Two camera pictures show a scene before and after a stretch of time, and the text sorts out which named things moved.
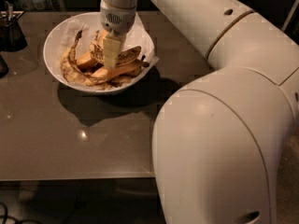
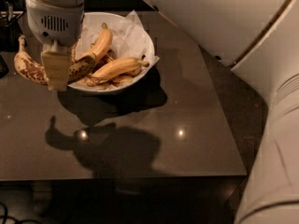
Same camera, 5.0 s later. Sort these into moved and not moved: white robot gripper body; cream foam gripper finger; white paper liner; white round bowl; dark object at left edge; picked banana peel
Moved: cream foam gripper finger; picked banana peel; white robot gripper body
Not moved: white round bowl; white paper liner; dark object at left edge
